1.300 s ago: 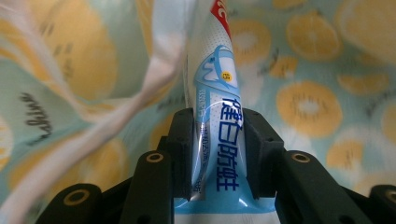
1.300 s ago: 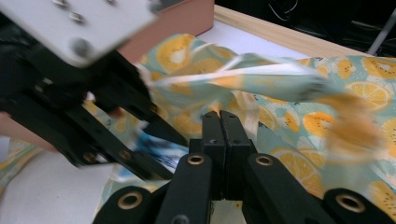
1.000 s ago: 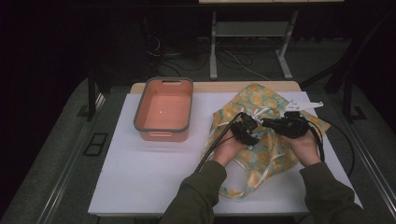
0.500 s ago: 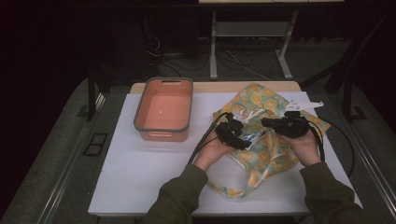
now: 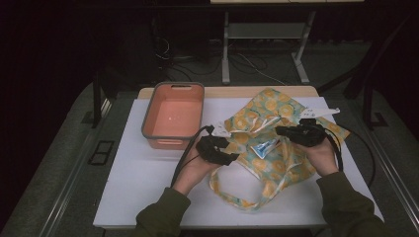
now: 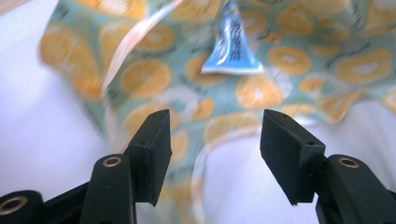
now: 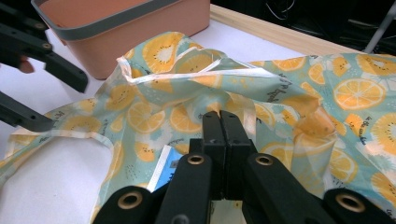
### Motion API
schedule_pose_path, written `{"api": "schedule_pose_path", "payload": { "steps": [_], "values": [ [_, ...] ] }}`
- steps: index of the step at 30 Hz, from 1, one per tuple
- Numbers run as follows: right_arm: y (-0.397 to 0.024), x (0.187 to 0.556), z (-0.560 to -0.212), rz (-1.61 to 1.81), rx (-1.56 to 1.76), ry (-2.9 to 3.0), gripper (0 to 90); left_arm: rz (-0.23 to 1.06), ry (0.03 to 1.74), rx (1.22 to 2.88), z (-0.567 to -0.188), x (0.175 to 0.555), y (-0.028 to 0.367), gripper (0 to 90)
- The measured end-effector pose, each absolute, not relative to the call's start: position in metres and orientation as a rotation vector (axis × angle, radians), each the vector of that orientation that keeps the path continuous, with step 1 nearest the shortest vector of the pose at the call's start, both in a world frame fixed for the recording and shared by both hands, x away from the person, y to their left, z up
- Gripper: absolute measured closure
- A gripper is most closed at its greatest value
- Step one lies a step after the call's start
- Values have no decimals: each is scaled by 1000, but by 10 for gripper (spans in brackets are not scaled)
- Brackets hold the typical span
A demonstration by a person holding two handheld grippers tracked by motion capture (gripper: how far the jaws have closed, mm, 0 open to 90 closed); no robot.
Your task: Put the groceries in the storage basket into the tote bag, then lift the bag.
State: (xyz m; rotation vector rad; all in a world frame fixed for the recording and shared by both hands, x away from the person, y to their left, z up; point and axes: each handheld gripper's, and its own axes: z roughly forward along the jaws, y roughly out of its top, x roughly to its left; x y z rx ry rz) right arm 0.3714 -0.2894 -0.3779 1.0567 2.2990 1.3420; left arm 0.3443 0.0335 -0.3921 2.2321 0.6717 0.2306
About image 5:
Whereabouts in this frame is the aluminium rail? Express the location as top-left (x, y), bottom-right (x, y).
top-left (357, 105), bottom-right (419, 225)
top-left (39, 98), bottom-right (114, 237)

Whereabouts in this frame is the black floor cable bundle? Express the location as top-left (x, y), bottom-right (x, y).
top-left (153, 36), bottom-right (228, 83)

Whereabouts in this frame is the white table mat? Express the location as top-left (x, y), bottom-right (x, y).
top-left (93, 97), bottom-right (385, 230)

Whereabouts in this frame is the grey metal stand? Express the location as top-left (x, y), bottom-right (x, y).
top-left (220, 11), bottom-right (317, 86)

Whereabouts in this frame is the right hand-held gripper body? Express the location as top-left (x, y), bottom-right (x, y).
top-left (289, 107), bottom-right (341, 148)

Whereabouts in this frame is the wooden table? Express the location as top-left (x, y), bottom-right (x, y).
top-left (137, 85), bottom-right (320, 100)

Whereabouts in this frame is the white floor cable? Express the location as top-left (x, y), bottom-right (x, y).
top-left (236, 52), bottom-right (287, 86)

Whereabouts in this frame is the black metal stand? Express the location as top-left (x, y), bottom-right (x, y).
top-left (91, 73), bottom-right (119, 129)
top-left (361, 80), bottom-right (390, 131)

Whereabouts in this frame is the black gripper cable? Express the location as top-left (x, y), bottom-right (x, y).
top-left (169, 124), bottom-right (215, 189)
top-left (324, 126), bottom-right (377, 189)

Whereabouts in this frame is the person's right hand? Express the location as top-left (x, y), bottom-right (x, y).
top-left (296, 136), bottom-right (340, 178)

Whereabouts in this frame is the toothpaste tube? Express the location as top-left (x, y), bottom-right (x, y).
top-left (250, 137), bottom-right (283, 161)

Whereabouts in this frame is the orange plastic basket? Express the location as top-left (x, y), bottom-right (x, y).
top-left (141, 81), bottom-right (206, 152)

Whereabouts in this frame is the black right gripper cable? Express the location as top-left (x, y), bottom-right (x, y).
top-left (324, 126), bottom-right (377, 189)

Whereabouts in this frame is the orange print tote bag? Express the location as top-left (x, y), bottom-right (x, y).
top-left (209, 87), bottom-right (351, 212)

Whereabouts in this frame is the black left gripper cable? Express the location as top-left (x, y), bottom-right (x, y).
top-left (169, 124), bottom-right (215, 189)

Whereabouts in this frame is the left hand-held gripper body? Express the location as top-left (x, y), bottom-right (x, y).
top-left (196, 121), bottom-right (234, 166)

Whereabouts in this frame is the person's left hand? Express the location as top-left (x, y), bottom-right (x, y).
top-left (171, 139), bottom-right (219, 198)

